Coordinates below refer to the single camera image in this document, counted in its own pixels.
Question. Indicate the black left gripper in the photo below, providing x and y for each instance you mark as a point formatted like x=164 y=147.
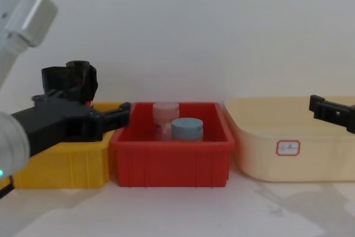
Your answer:
x=61 y=124

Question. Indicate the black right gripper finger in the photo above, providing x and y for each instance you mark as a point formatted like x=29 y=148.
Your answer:
x=332 y=112

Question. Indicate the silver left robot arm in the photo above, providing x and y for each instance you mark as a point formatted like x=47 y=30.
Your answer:
x=27 y=12

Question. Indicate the dark bottle with black wrap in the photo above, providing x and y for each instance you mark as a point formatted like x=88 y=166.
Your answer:
x=86 y=78

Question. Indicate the white label with red border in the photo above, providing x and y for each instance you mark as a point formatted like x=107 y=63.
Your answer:
x=288 y=147

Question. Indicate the yellow plastic bin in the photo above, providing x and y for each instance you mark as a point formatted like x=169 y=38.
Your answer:
x=83 y=165

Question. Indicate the clear jar with pink lid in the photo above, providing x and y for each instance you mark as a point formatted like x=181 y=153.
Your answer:
x=164 y=112

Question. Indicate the cream plastic basin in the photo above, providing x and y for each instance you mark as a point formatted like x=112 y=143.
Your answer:
x=249 y=151

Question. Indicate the red plastic bin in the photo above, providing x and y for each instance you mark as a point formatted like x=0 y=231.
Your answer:
x=166 y=165

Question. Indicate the jar with blue-grey lid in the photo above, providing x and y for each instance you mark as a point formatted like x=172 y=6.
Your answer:
x=186 y=128

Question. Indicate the white table cloth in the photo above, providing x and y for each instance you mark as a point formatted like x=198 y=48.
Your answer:
x=177 y=212

